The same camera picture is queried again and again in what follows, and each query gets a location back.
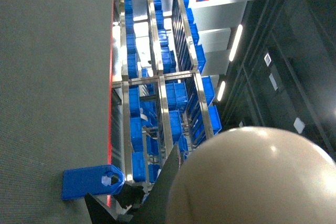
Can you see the metal shelf rack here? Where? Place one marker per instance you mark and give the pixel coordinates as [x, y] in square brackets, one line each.
[169, 106]

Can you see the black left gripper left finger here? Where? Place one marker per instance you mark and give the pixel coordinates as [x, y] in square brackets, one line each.
[98, 211]

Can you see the beige plastic dustpan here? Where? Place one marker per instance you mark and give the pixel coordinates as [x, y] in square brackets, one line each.
[254, 175]

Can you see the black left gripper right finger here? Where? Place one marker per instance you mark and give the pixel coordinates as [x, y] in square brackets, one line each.
[153, 209]

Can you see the blue plastic part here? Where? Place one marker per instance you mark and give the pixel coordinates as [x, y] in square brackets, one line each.
[96, 180]

